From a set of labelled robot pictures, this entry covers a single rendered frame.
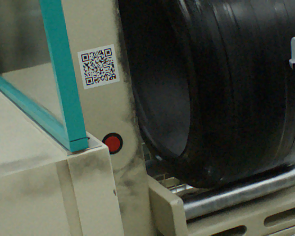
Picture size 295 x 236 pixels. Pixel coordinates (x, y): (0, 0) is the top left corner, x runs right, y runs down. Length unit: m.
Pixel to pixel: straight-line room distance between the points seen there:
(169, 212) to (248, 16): 0.41
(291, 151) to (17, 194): 0.86
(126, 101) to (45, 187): 0.73
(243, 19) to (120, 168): 0.40
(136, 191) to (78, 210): 0.75
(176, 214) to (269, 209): 0.22
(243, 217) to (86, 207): 0.79
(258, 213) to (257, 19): 0.42
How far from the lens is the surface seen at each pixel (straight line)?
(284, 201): 1.52
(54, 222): 0.70
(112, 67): 1.38
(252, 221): 1.48
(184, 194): 1.78
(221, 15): 1.28
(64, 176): 0.70
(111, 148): 1.40
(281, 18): 1.33
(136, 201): 1.46
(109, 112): 1.39
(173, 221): 1.38
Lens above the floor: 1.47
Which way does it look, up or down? 16 degrees down
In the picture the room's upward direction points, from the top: 9 degrees counter-clockwise
